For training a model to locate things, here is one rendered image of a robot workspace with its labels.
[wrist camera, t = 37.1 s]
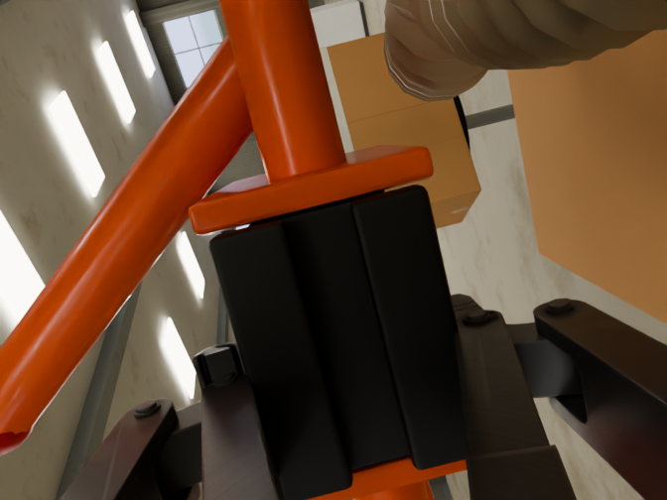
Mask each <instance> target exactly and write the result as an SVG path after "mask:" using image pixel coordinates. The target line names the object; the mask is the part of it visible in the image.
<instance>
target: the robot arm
mask: <svg viewBox="0 0 667 500"><path fill-rule="evenodd" d="M451 297H452V302H453V306H454V311H455V315H456V320H457V325H458V329H459V331H458V333H455V334H454V337H455V345H456V353H457V361H458V369H459V377H460V386H461V394H462V402H463V410H464V419H465V427H466V435H467V451H468V456H466V462H467V479H468V488H469V497H470V500H577V498H576V495H575V492H574V490H573V487H572V485H571V482H570V479H569V477H568V474H567V472H566V469H565V466H564V464H563V461H562V458H561V456H560V453H559V452H558V449H557V447H556V445H555V444H552V445H550V444H549V441H548V438H547V435H546V433H545V430H544V427H543V424H542V422H541V419H540V416H539V414H538V411H537V408H536V405H535V403H534V400H533V398H546V397H549V401H550V405H551V407H552V409H553V410H554V411H555V412H556V413H557V414H558V415H559V416H560V417H561V418H562V419H563V420H564V421H565V422H566V423H567V424H568V425H569V426H570V427H571V428H572V429H573V430H574V431H575V432H576V433H577V434H578V435H579V436H580V437H582V438H583V439H584V440H585V441H586V442H587V443H588V444H589V445H590V446H591V447H592V448H593V449H594V450H595V451H596V452H597V453H598V454H599V455H600V456H601V457H602V458H603V459H604V460H605V461H606V462H607V463H608V464H609V465H610V466H611V467H612V468H613V469H614V470H615V471H616V472H617V473H618V474H619V475H620V476H621V477H622V478H623V479H624V480H625V481H626V482H627V483H628V484H629V485H630V486H631V487H632V488H633V489H634V490H635V491H636V492H637V493H638V494H639V495H640V496H641V497H642V498H643V499H645V500H667V345H666V344H664V343H662V342H660V341H658V340H656V339H654V338H652V337H651V336H649V335H647V334H645V333H643V332H641V331H639V330H637V329H635V328H633V327H632V326H630V325H628V324H626V323H624V322H622V321H620V320H618V319H616V318H614V317H613V316H611V315H609V314H607V313H605V312H602V311H600V310H598V309H597V308H595V307H593V306H591V305H589V304H587V303H585V302H582V301H579V300H570V299H568V298H564V299H555V300H553V301H550V302H548V303H545V304H542V305H540V306H538V307H536V308H535V309H534V311H533V315H534V320H535V322H528V323H517V324H507V323H505V320H504V318H503V315H502V313H501V312H498V311H494V310H484V309H483V308H482V307H481V306H479V305H478V303H477V302H475V301H474V299H473V298H472V297H471V296H468V295H464V294H455V295H451ZM193 363H194V366H195V369H196V372H197V376H198V379H199V382H200V394H201V401H199V402H197V403H195V404H193V405H190V406H188V407H186V408H183V409H180V410H178V411H176V410H175V406H174V403H173V401H172V400H171V399H167V398H161V399H154V400H146V401H144V402H142V403H139V404H137V405H136V406H135V407H134V408H132V409H131V410H129V411H128V412H127V413H126V414H124V415H123V416H122V418H121V419H120V420H119V422H118V423H117V424H116V426H115V427H114V428H113V430H112V431H111V432H110V433H109V435H108V436H107V437H106V439H105V440H104V441H103V443H102V444H101V445H100V447H99V448H98V449H97V451H96V452H95V453H94V455H93V456H92V457H91V458H90V460H89V461H88V462H87V464H86V465H85V466H84V468H83V469H82V470H81V472H80V473H79V474H78V476H77V477H76V478H75V480H74V481H73V482H72V483H71V485H70V486H69V487H68V489H67V490H66V492H65V493H64V494H63V496H62V497H61V498H60V500H199V499H200V485H199V483H200V482H202V500H284V496H283V492H282V488H281V484H280V481H279V477H278V473H277V470H276V466H275V463H274V459H273V457H272V453H271V450H270V446H269V443H268V440H267V437H266V434H265V430H264V427H263V423H262V420H261V416H260V412H259V409H258V405H257V401H256V397H255V394H254V391H253V387H252V384H249V383H248V380H247V377H246V373H245V370H244V367H243V363H242V360H241V356H240V353H239V350H238V346H237V343H236V342H225V343H222V344H218V345H215V346H212V347H209V348H207V349H205V350H203V351H201V352H199V353H198V354H197V355H195V356H194V358H193Z"/></svg>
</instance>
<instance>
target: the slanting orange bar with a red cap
mask: <svg viewBox="0 0 667 500"><path fill-rule="evenodd" d="M253 131H254V129H253V126H252V122H251V118H250V115H249V111H248V107H247V103H246V100H245V96H244V92H243V89H242V85H241V81H240V77H239V74H238V70H237V66H236V63H235V59H234V55H233V51H232V48H231V44H230V40H229V37H228V34H227V35H226V36H225V38H224V39H223V41H222V42H221V43H220V45H219V46H218V47H217V49H216V50H215V52H214V53H213V54H212V56H211V57H210V59H209V60H208V61H207V63H206V64H205V65H204V67H203V68H202V70H201V71H200V73H199V74H198V75H197V77H196V78H195V80H194V81H193V82H192V84H191V85H190V87H189V88H188V89H187V91H186V92H185V93H184V95H183V96H182V98H181V99H180V100H179V102H178V103H177V104H176V106H175V107H174V109H173V110H172V111H171V113H170V114H169V116H168V117H167V118H166V120H165V121H164V122H163V124H162V125H161V127H160V128H159V129H158V131H157V132H156V134H155V135H154V136H153V138H152V139H151V140H150V142H149V143H148V145H147V146H146V147H145V149H144V150H143V151H142V153H141V154H140V156H139V157H138V158H137V160H136V161H135V163H134V164H133V165H132V167H131V168H130V169H129V171H128V172H127V174H126V175H125V176H124V178H123V179H122V181H121V182H120V183H119V185H118V186H117V187H116V189H115V190H114V192H113V193H112V194H111V196H110V197H109V198H108V200H107V201H106V203H105V204H104V205H103V207H102V208H101V209H100V210H99V211H98V213H97V214H96V215H95V217H94V218H93V220H92V221H91V222H90V224H89V225H88V226H87V228H86V229H85V231H84V232H83V233H82V235H81V236H80V238H79V239H78V240H77V242H76V243H75V244H74V246H73V247H72V249H71V250H70V251H69V253H68V254H67V256H66V257H65V259H64V260H63V261H62V263H61V264H60V266H59V267H58V268H57V270H56V271H55V272H54V274H53V275H52V277H51V278H50V279H49V281H48V282H47V284H46V285H45V286H44V288H43V289H42V290H41V292H40V293H39V295H38V296H37V297H36V299H35V300H34V302H33V303H32V304H31V306H30V307H29V308H28V310H27V311H26V313H25V314H24V315H23V317H22V318H21V319H20V321H19V322H18V324H17V325H16V326H15V328H14V329H13V331H12V332H11V333H10V335H9V336H8V337H7V339H6V340H5V342H4V343H3V344H2V346H1V347H0V456H1V455H3V454H6V453H8V452H10V451H12V450H14V449H16V448H17V447H19V446H21V444H22V443H23V442H24V441H25V440H26V439H27V438H28V437H29V435H30V434H31V432H32V430H33V429H34V424H35V423H36V421H37V420H38V419H39V417H40V416H41V415H42V413H43V412H44V411H45V409H46V408H47V407H48V405H49V404H50V403H51V401H52V400H53V399H54V397H55V396H56V395H57V393H58V392H59V390H60V389H61V388H62V386H63V385H64V384H65V382H66V381H67V379H68V378H69V377H70V375H71V374H72V373H73V371H74V370H75V369H76V367H77V366H78V365H79V363H80V362H81V361H82V359H83V358H84V357H85V355H86V354H87V353H88V351H89V350H90V349H91V347H92V346H93V345H94V343H95V342H96V341H97V339H98V338H99V337H100V335H101V334H102V333H103V331H104V330H105V329H106V328H107V327H108V325H109V324H110V323H111V321H112V320H113V319H114V317H115V316H116V315H117V313H118V312H119V311H120V309H121V308H122V307H123V305H124V304H125V303H126V301H127V300H128V299H129V297H130V296H131V295H132V293H133V292H134V291H135V289H136V288H137V287H138V285H139V284H140V283H141V281H142V280H143V279H144V277H145V276H146V275H147V273H148V272H149V271H150V269H151V268H152V267H153V265H154V264H155V263H156V261H157V260H158V259H159V257H160V256H161V254H162V253H163V252H164V250H165V249H166V248H167V246H168V245H169V244H170V242H171V241H172V240H173V238H174V237H175V236H176V234H177V233H178V232H179V230H180V229H181V228H182V226H183V225H184V224H185V222H186V221H187V220H188V218H189V207H190V206H192V205H193V204H194V203H196V202H198V201H200V200H201V199H203V198H204V197H205V195H206V194H207V193H208V191H209V190H210V188H211V187H212V186H213V184H214V183H215V182H216V180H217V179H218V178H219V176H220V175H221V174H222V172H223V171H224V170H225V168H226V167H227V166H228V164H229V163H230V162H231V160H232V159H233V158H234V156H235V155H236V154H237V152H238V151H239V150H240V148H241V147H242V146H243V144H244V143H245V142H246V140H247V139H248V138H249V136H250V135H251V134H252V132H253Z"/></svg>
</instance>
